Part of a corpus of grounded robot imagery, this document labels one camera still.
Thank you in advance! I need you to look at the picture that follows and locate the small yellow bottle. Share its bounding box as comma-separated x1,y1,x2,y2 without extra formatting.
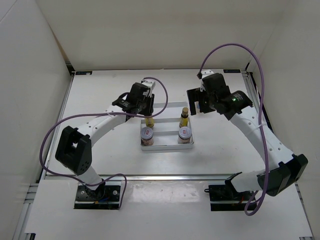
179,107,189,128
145,116,155,128

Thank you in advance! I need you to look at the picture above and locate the black corner label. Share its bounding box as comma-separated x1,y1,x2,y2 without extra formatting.
223,69,241,74
75,71,93,76

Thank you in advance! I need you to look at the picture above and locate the left black corner label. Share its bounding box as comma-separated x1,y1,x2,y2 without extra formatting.
75,71,93,76

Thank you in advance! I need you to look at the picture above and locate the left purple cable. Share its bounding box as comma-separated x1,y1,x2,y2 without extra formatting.
39,76,169,210

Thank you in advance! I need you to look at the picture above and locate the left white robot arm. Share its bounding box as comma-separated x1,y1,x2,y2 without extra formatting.
55,80,156,200

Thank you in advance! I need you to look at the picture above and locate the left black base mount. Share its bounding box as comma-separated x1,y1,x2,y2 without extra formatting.
73,184,121,210

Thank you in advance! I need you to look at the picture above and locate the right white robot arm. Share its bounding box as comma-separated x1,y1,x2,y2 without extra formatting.
187,70,308,200

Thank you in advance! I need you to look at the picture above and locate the aluminium front rail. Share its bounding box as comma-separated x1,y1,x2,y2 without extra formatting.
43,174,232,181

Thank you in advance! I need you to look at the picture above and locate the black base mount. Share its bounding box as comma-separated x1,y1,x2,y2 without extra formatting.
204,177,254,212
73,184,121,210

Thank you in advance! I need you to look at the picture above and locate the white divided tray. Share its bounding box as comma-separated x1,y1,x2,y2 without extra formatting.
140,101,195,151

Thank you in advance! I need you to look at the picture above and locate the tall white-bead jar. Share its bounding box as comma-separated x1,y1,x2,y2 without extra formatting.
195,101,202,114

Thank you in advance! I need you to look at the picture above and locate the right black corner label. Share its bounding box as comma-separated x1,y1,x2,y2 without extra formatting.
223,69,241,74

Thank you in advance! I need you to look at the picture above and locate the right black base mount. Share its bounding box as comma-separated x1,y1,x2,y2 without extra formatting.
204,177,254,212

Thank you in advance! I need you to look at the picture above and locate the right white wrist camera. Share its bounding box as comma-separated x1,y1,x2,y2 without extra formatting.
196,69,215,80

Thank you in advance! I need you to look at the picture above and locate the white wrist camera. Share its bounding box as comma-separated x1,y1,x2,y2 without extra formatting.
141,79,156,98
196,69,215,80

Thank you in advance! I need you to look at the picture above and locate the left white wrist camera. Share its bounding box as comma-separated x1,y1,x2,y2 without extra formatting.
141,79,156,98

